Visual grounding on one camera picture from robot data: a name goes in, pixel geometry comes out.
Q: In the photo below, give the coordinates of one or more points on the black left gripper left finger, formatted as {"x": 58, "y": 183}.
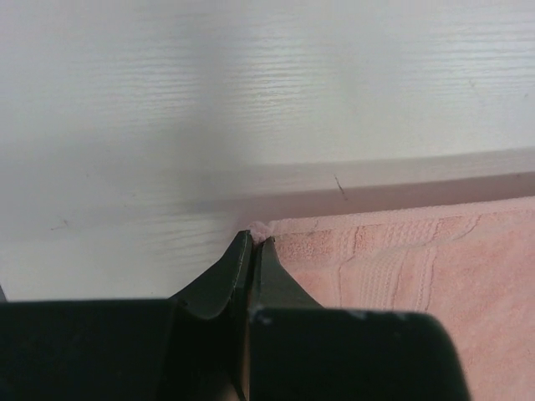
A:
{"x": 184, "y": 347}

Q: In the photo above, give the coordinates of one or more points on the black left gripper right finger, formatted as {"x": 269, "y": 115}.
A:
{"x": 300, "y": 350}

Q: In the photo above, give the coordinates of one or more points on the pink towel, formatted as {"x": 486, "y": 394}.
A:
{"x": 469, "y": 265}

